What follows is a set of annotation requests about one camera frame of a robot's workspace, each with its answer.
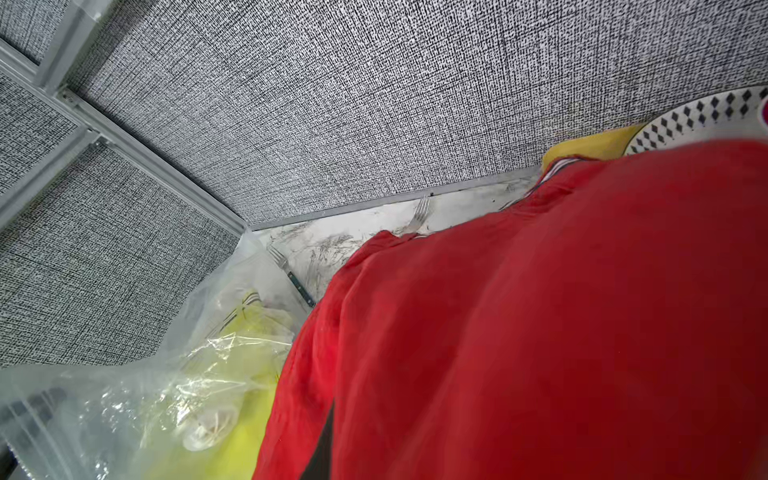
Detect red striped-waist shorts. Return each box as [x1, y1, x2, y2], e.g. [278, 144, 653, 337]
[254, 140, 767, 479]

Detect clear plastic vacuum bag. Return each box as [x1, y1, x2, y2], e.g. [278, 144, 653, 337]
[1, 233, 309, 479]

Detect yellow-green shorts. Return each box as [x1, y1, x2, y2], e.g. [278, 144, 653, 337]
[132, 290, 294, 479]

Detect yellow plastic tray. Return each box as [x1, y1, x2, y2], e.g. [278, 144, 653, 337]
[541, 124, 644, 173]

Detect white patterned bowl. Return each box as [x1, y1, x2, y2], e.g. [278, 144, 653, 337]
[624, 85, 767, 156]

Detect white cup red inside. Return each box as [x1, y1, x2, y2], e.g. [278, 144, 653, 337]
[758, 97, 768, 130]

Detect pink handled fork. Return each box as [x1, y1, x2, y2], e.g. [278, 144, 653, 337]
[395, 196, 430, 235]

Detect green handled fork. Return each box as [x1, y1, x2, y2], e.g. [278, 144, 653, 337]
[267, 245, 316, 309]

